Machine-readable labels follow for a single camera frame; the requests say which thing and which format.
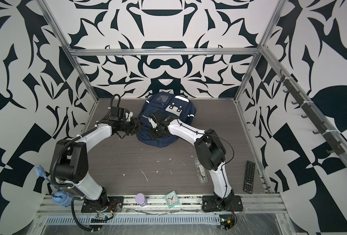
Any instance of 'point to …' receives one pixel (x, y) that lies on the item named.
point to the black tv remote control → (249, 177)
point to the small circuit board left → (100, 218)
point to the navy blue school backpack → (183, 108)
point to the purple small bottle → (140, 199)
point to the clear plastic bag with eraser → (201, 172)
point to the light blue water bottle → (61, 198)
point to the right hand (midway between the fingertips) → (150, 133)
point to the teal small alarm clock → (171, 199)
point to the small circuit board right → (227, 221)
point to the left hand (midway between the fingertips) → (143, 124)
